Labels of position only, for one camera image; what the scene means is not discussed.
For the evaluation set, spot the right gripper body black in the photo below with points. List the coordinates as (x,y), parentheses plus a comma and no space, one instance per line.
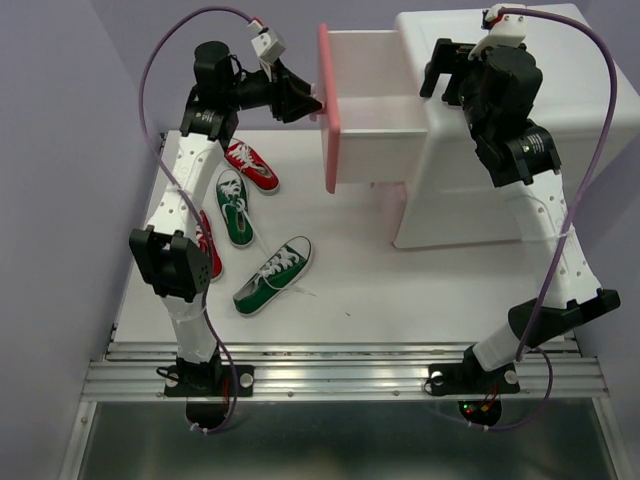
(473,109)

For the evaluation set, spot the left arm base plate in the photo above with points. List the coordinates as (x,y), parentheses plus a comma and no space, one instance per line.
(210,399)

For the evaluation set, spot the aluminium mounting rail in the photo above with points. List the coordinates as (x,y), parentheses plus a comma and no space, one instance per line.
(306,364)

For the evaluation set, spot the red sneaker near left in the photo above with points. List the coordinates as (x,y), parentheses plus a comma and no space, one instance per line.
(206,243)

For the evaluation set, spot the green sneaker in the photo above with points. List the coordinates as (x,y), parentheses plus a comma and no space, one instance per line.
(232,200)
(280,272)

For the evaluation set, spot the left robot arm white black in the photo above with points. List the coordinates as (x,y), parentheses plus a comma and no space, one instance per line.
(174,251)

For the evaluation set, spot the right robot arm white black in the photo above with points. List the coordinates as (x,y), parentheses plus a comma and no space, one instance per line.
(550,240)

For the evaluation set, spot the white shoe cabinet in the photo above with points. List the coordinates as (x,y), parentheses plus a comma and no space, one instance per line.
(590,110)

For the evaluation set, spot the red sneaker far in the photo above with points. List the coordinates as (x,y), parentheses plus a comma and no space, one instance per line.
(246,161)

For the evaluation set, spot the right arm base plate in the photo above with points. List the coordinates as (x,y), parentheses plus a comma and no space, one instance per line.
(479,391)

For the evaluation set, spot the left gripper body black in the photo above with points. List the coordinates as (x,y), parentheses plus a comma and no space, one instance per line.
(251,90)

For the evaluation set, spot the red sneaker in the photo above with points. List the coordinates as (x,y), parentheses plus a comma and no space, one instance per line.
(246,161)
(206,243)

